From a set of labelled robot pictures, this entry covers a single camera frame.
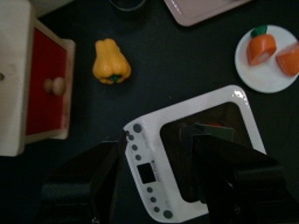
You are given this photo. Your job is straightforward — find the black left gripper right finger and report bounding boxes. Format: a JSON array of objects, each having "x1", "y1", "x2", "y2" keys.
[{"x1": 189, "y1": 124, "x2": 299, "y2": 224}]

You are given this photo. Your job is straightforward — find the pink rectangular tray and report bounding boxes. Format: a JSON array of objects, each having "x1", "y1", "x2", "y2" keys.
[{"x1": 162, "y1": 0, "x2": 254, "y2": 28}]

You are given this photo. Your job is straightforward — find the orange carrot tip piece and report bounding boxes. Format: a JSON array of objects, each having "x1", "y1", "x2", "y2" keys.
[{"x1": 274, "y1": 41, "x2": 299, "y2": 78}]

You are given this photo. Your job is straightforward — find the white round plate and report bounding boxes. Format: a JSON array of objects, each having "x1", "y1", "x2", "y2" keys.
[{"x1": 233, "y1": 24, "x2": 299, "y2": 95}]

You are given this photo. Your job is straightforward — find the yellow toy bell pepper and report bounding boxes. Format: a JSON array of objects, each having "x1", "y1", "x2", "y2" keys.
[{"x1": 90, "y1": 38, "x2": 132, "y2": 86}]

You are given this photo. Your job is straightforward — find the white toy kitchen scale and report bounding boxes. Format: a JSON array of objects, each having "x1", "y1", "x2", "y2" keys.
[{"x1": 121, "y1": 84, "x2": 268, "y2": 224}]

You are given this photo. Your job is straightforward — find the orange carrot top with leaves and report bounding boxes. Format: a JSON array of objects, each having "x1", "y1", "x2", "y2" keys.
[{"x1": 245, "y1": 24, "x2": 277, "y2": 67}]

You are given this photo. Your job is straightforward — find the light wooden box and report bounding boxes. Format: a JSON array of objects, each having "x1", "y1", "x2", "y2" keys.
[{"x1": 0, "y1": 0, "x2": 77, "y2": 158}]

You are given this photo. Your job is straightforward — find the red drawer with wooden knob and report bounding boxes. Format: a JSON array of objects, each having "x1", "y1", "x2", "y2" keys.
[{"x1": 23, "y1": 26, "x2": 73, "y2": 140}]

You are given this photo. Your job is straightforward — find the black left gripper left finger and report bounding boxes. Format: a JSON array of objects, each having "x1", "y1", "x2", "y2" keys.
[{"x1": 33, "y1": 130, "x2": 128, "y2": 224}]

